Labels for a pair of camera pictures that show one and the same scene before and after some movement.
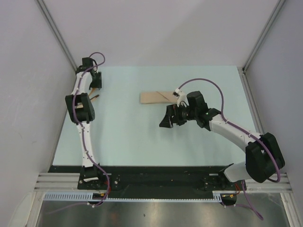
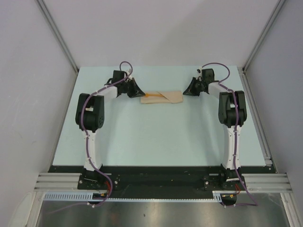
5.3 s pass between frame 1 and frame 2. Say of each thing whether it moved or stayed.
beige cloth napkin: stayed
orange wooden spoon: moved
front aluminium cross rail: stayed
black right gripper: moved
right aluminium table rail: stayed
